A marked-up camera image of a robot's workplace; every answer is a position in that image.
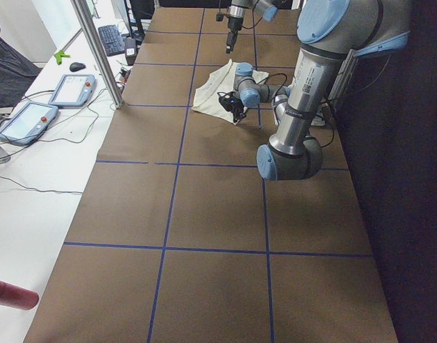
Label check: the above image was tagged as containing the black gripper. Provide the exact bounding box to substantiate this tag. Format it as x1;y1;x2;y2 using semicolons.
226;15;243;54
231;101;247;124

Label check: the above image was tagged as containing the cream long sleeve shirt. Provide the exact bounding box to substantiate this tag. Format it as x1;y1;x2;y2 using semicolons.
190;59;270;124

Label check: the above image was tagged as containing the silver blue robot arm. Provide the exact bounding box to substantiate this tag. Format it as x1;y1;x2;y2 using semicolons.
216;0;293;54
233;0;412;181

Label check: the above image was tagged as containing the black box with white label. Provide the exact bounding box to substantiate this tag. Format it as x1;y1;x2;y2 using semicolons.
124;37;138;66

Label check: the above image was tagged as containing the near orange black adapter box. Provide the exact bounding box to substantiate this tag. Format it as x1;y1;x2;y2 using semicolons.
119;68;131;82

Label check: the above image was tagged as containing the black keyboard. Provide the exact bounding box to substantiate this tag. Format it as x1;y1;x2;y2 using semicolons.
98;24;125;56

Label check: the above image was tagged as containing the black computer mouse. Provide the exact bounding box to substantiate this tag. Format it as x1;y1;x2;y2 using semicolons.
69;62;86;72

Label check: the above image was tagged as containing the far teach pendant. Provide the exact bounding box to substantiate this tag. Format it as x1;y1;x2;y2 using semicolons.
48;74;96;108

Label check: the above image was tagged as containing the teach pendant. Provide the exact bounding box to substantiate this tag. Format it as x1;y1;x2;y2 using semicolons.
0;101;59;146
48;74;96;108

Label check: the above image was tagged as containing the green plastic clamp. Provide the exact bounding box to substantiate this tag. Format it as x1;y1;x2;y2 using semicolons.
54;50;71;65

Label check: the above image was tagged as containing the near teach pendant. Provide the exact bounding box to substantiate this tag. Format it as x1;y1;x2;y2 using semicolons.
0;101;59;146

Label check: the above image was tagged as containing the red cylinder bottle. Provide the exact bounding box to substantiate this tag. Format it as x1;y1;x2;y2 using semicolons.
0;280;39;310

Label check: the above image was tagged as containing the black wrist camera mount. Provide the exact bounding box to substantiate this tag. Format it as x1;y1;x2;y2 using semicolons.
217;91;236;112
216;12;228;22

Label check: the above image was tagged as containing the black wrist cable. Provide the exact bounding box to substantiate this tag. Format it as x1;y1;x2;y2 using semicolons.
253;72;289;104

